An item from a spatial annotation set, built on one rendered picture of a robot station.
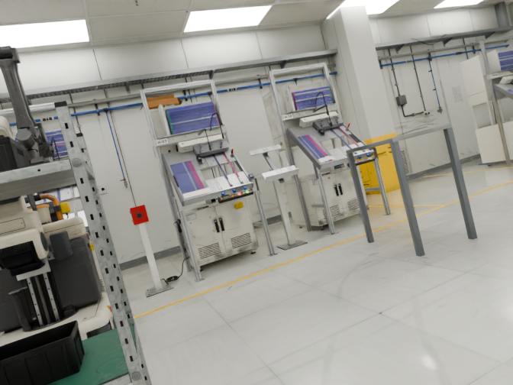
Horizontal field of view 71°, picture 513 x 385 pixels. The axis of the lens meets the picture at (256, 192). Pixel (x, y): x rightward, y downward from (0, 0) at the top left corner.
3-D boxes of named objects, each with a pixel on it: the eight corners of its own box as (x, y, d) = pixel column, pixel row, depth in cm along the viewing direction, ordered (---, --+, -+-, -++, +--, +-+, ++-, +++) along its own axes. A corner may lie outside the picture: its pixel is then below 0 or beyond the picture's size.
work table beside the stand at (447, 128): (420, 257, 237) (392, 137, 233) (367, 242, 306) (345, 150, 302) (477, 237, 245) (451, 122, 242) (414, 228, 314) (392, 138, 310)
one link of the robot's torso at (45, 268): (20, 279, 198) (8, 235, 197) (75, 262, 207) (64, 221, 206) (5, 289, 173) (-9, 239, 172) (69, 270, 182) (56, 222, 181)
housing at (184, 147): (225, 148, 390) (225, 137, 380) (181, 157, 373) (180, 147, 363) (222, 143, 395) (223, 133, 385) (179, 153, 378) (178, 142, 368)
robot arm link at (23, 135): (40, 133, 169) (19, 137, 166) (32, 116, 160) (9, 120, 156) (44, 153, 165) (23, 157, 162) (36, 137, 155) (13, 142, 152)
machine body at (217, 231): (260, 252, 376) (245, 194, 374) (195, 273, 352) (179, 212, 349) (240, 246, 437) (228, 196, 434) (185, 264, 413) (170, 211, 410)
